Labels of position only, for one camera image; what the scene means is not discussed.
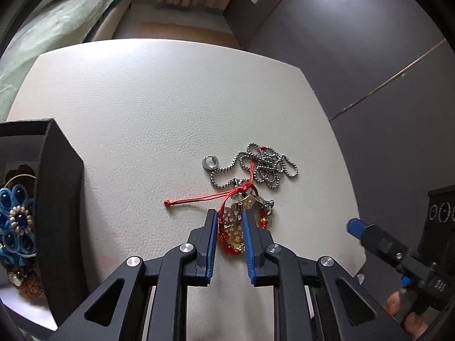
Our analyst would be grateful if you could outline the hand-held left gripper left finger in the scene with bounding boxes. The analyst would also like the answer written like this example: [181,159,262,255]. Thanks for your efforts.
[48,209,218,341]

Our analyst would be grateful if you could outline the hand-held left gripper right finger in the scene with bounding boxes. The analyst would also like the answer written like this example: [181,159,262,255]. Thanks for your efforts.
[243,209,413,341]

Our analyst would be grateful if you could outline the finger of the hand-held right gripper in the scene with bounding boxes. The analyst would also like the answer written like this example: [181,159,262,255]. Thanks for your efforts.
[346,217,373,238]
[360,222,411,268]

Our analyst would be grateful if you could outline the red cord charm bracelet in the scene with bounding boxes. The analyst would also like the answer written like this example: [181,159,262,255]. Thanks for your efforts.
[164,145,275,257]

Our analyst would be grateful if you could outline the silver chain necklace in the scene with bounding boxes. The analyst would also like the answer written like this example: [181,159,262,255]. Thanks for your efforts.
[208,142,298,217]

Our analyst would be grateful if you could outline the black cardboard box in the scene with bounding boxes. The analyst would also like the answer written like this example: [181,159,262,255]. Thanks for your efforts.
[0,118,85,328]

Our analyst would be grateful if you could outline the brown beaded bracelet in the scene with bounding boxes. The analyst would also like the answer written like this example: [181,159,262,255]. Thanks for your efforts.
[7,267,46,298]

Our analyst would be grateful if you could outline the blue fabric flower ornament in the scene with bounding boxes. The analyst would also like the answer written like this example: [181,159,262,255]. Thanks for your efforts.
[0,176,38,268]

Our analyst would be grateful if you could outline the person's right hand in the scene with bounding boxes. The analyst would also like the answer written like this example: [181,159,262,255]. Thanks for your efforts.
[386,289,432,340]

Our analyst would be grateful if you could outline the white square table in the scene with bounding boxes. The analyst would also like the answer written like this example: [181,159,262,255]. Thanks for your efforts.
[7,38,367,341]

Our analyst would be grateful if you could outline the grey wardrobe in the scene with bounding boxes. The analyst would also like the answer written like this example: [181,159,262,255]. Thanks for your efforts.
[222,0,455,292]

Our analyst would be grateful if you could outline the cardboard floor sheets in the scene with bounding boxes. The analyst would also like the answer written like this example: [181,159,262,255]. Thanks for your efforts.
[142,21,243,49]

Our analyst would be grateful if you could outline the cream upholstered bed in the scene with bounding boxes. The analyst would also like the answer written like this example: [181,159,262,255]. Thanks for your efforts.
[0,0,143,121]

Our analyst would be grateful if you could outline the green bed sheet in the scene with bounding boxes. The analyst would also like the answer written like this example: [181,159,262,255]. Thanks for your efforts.
[0,0,141,121]

